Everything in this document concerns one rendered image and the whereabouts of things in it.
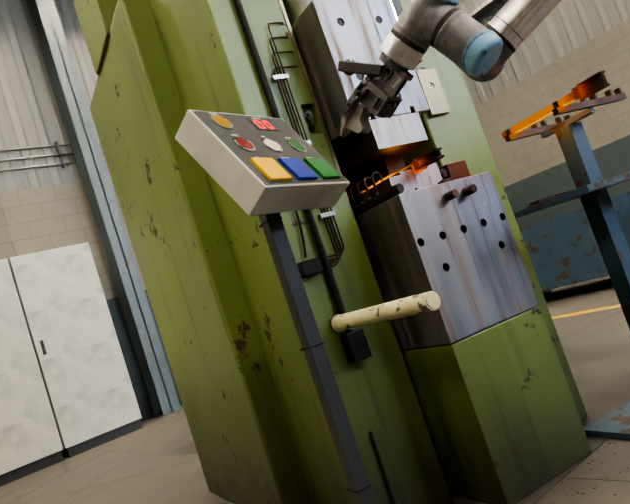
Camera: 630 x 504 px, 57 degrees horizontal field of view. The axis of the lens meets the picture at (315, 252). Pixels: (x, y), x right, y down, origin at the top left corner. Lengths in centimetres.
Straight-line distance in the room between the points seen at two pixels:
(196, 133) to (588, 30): 890
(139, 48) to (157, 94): 18
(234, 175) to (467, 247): 80
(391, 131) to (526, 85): 861
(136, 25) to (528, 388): 181
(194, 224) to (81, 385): 466
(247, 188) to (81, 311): 553
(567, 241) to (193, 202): 395
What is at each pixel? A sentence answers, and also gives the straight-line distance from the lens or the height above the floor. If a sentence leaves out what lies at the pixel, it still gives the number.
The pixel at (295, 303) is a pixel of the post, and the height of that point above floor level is 71.
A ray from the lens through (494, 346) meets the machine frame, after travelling 179.
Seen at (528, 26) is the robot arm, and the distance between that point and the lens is 143.
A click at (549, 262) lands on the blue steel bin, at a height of 35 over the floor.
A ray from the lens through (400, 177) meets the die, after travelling 179.
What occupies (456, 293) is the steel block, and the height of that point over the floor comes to 59.
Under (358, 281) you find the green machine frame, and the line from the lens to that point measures 178.
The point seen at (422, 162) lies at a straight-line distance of 182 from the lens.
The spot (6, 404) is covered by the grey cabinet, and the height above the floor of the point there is 70.
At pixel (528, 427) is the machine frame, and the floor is 16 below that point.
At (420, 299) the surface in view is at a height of 63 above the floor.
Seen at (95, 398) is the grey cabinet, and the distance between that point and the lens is 664.
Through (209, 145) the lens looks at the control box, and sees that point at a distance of 132.
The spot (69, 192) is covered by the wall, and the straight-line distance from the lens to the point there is 772.
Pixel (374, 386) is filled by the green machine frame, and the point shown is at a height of 41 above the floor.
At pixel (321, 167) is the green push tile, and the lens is 145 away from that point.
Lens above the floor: 71
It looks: 4 degrees up
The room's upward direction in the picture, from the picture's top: 19 degrees counter-clockwise
